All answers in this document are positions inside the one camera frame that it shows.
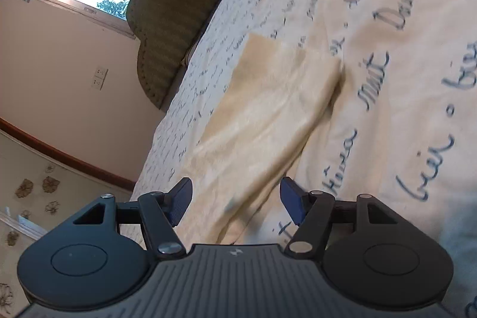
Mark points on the green padded headboard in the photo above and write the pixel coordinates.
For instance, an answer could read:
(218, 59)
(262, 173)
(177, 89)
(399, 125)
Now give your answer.
(171, 5)

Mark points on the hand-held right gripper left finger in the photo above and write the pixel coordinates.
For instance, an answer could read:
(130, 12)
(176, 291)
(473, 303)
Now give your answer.
(179, 200)

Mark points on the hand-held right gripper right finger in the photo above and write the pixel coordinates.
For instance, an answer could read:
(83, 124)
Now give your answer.
(292, 200)

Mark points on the brown wooden trim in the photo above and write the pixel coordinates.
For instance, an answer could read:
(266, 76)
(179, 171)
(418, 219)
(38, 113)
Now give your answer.
(74, 157)

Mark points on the white script-printed quilt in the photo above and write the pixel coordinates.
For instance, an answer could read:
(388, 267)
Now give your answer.
(391, 98)

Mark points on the floral-patterned wardrobe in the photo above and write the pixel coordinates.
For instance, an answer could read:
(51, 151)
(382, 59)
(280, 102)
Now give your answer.
(56, 191)

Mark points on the cream blanket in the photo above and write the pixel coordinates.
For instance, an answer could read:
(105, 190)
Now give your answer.
(261, 109)

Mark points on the white wall socket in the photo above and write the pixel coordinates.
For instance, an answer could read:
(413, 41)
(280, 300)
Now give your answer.
(101, 73)
(97, 83)

